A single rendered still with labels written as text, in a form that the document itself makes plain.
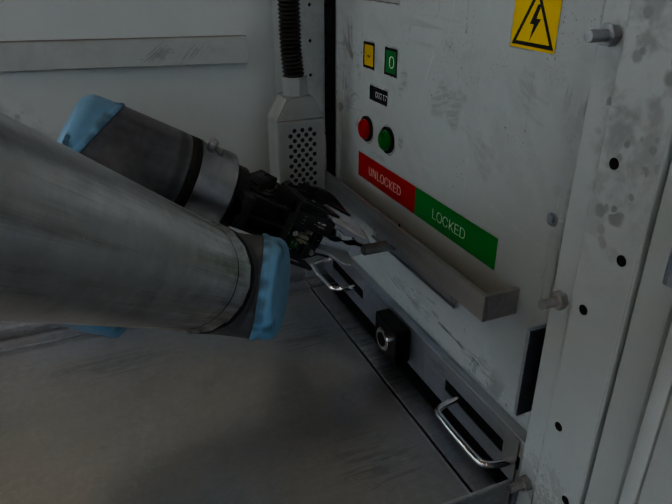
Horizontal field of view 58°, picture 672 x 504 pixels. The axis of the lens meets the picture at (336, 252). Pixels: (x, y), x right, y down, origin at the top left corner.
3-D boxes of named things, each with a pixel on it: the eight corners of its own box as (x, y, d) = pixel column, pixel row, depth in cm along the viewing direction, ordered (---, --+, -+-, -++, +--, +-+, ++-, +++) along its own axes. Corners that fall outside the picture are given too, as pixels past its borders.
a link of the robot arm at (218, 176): (159, 201, 68) (195, 123, 66) (199, 216, 70) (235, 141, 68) (173, 232, 60) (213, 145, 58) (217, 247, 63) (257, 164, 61)
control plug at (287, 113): (281, 221, 88) (276, 99, 80) (271, 209, 92) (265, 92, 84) (330, 213, 91) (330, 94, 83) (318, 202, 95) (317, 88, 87)
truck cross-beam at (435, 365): (528, 501, 60) (537, 456, 57) (323, 268, 104) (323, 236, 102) (568, 485, 62) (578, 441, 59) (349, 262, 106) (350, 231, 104)
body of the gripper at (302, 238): (314, 275, 69) (219, 242, 62) (289, 245, 76) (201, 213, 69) (346, 216, 67) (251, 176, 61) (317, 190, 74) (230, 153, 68)
